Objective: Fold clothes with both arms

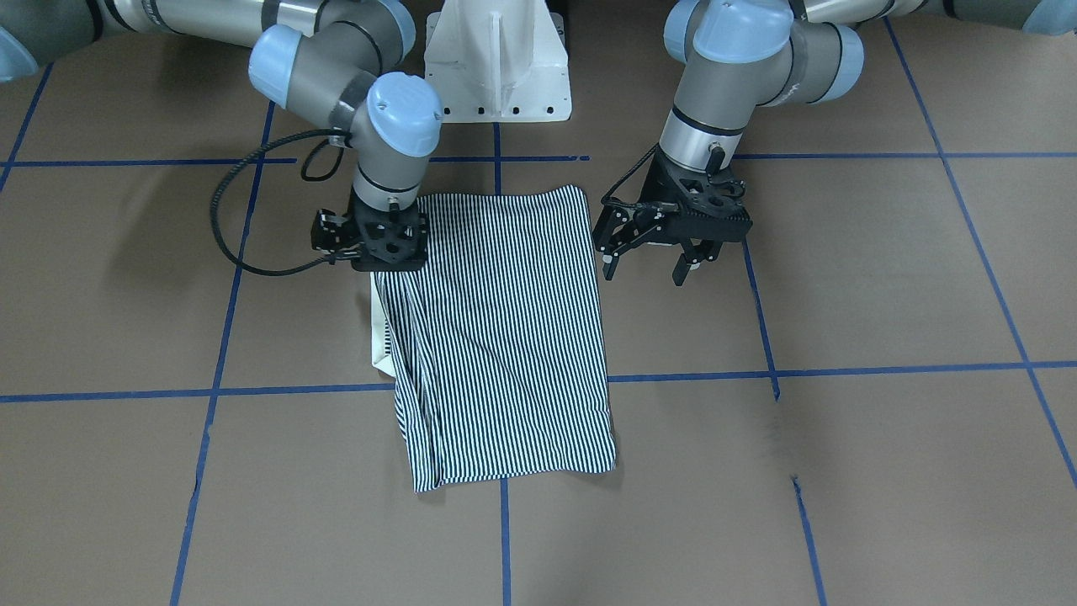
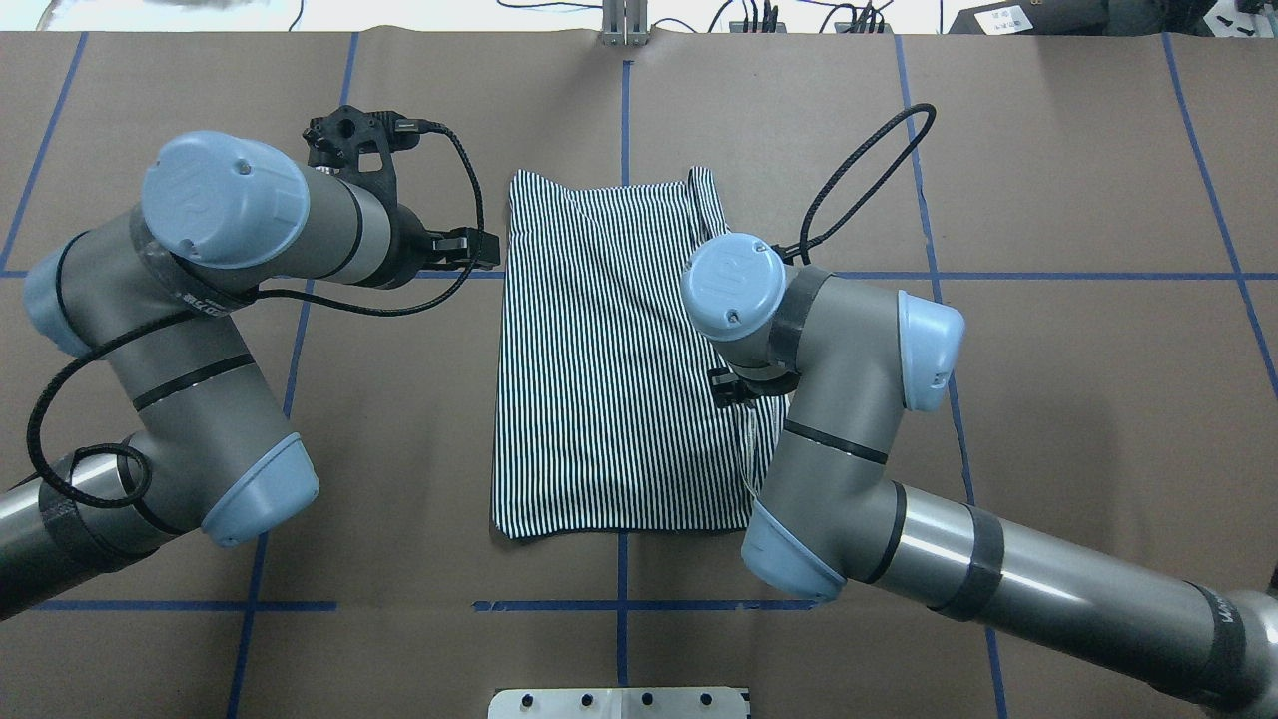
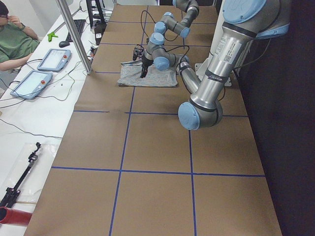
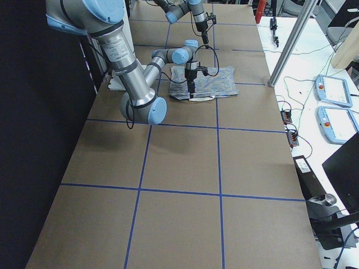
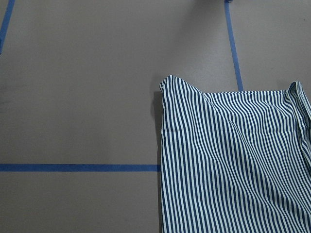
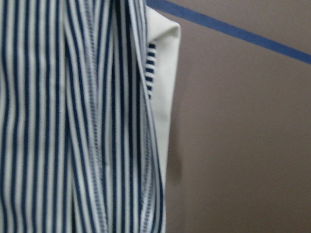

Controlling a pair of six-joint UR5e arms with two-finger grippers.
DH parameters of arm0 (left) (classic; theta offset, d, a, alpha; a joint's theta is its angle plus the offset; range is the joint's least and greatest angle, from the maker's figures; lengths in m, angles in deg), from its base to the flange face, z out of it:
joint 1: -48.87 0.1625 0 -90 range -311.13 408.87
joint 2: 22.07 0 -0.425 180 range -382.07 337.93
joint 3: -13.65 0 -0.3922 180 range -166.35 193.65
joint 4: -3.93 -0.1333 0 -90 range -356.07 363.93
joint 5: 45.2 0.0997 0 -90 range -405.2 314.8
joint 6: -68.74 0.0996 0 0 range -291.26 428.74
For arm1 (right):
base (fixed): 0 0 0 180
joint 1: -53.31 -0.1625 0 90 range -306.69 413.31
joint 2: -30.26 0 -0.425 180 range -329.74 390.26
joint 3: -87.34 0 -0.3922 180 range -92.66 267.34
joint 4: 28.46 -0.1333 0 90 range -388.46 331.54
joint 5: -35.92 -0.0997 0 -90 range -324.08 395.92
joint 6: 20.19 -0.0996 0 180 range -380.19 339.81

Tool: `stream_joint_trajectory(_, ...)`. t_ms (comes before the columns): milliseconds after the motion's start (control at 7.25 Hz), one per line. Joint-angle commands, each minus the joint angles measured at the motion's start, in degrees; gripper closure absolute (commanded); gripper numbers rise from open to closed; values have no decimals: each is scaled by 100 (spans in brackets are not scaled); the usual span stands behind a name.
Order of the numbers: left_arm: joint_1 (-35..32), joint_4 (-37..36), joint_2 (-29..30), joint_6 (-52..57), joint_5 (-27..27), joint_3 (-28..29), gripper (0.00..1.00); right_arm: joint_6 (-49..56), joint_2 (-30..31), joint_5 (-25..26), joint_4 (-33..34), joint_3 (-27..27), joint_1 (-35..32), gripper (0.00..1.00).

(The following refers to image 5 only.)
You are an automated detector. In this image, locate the blue white striped polo shirt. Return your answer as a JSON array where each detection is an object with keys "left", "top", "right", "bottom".
[{"left": 159, "top": 75, "right": 311, "bottom": 233}]

